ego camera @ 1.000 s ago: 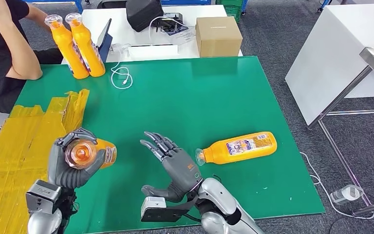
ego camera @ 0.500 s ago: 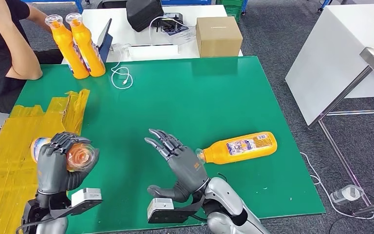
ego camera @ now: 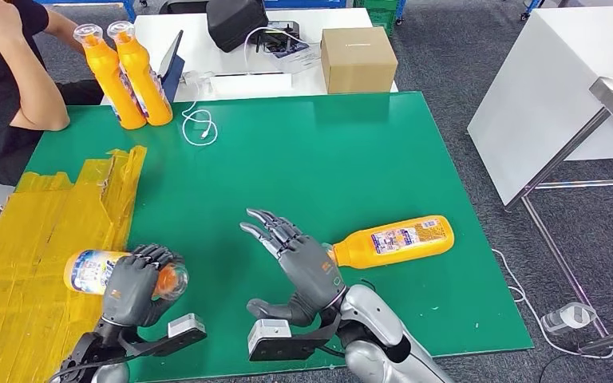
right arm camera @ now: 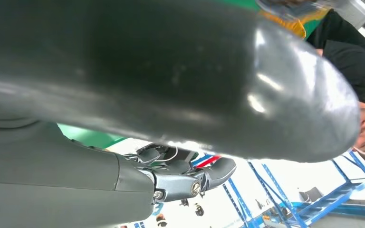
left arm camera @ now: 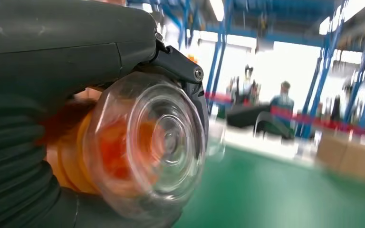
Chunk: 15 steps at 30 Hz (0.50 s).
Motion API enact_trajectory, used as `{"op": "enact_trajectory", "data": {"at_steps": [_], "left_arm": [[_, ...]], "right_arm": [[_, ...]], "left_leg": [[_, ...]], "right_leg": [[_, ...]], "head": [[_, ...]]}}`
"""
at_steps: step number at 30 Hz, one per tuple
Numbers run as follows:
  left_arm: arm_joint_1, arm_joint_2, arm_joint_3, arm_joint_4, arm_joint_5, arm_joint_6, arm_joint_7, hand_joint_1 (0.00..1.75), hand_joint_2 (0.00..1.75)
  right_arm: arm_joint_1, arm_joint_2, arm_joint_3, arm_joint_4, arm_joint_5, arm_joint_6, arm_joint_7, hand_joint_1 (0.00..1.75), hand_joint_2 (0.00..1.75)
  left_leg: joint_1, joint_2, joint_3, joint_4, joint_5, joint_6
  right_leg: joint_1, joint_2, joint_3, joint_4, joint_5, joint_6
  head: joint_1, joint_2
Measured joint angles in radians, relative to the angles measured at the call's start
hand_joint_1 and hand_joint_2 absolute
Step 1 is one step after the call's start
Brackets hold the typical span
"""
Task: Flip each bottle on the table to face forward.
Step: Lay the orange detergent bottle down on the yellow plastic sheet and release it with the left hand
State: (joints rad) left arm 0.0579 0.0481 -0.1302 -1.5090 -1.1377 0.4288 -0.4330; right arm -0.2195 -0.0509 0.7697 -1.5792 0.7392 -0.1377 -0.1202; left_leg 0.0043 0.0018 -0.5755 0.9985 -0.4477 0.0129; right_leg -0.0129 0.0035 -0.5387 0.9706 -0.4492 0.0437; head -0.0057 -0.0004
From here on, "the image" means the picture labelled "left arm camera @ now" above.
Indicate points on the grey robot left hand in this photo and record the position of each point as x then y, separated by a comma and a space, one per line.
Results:
59, 41

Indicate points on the red metal bar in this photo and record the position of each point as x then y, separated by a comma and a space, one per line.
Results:
314, 119

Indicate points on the black bag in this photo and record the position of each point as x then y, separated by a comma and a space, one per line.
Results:
248, 114

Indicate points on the orange bottle with clear cap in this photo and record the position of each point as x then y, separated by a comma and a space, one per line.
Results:
132, 141

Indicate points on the person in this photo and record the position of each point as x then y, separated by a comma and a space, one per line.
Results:
282, 100
248, 85

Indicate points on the blue metal rack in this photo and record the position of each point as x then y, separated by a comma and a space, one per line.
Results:
324, 72

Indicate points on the brown cardboard box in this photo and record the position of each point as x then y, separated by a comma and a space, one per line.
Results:
352, 157

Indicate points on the white desk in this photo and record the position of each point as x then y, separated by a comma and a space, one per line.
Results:
264, 141

